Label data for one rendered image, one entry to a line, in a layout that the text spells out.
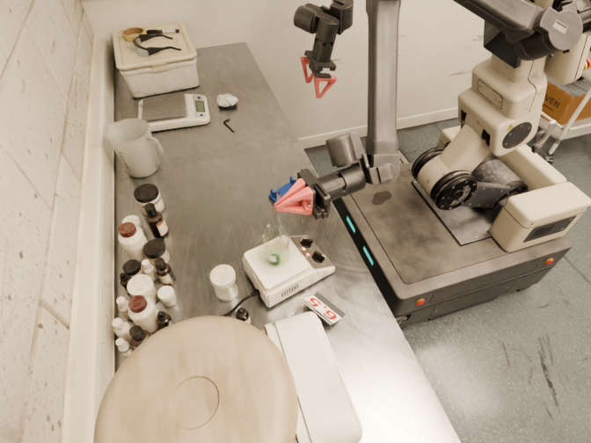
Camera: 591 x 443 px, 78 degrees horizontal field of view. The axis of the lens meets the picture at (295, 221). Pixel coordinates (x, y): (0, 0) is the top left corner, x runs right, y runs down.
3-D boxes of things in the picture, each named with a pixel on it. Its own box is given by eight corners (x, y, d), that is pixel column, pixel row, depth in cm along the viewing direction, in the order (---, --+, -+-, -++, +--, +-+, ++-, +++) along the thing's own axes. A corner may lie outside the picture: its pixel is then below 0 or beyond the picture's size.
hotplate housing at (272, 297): (308, 240, 103) (309, 221, 97) (335, 273, 95) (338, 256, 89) (236, 276, 95) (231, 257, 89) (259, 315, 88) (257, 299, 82)
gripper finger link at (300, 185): (284, 211, 70) (326, 195, 73) (268, 188, 74) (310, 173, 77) (285, 233, 75) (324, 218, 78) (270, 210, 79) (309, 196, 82)
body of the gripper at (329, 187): (323, 199, 72) (354, 187, 74) (298, 169, 78) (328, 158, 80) (321, 221, 77) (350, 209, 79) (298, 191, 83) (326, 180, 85)
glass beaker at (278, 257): (295, 263, 87) (295, 242, 81) (269, 272, 86) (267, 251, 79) (282, 242, 92) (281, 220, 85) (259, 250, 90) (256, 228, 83)
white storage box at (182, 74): (189, 51, 179) (182, 19, 168) (204, 88, 156) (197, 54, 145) (122, 61, 171) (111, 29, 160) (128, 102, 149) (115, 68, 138)
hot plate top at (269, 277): (284, 235, 94) (284, 233, 93) (310, 268, 87) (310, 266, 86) (242, 255, 89) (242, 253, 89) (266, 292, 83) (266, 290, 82)
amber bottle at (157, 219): (151, 239, 103) (139, 213, 95) (154, 227, 106) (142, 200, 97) (167, 237, 103) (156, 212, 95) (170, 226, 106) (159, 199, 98)
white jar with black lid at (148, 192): (137, 206, 111) (129, 190, 105) (158, 197, 114) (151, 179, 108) (147, 220, 107) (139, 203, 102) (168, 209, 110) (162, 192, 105)
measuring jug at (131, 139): (181, 163, 124) (170, 126, 113) (159, 188, 116) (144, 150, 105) (135, 151, 128) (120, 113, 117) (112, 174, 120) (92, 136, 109)
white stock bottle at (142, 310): (165, 326, 86) (152, 306, 78) (142, 337, 84) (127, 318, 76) (158, 308, 89) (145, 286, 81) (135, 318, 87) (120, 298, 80)
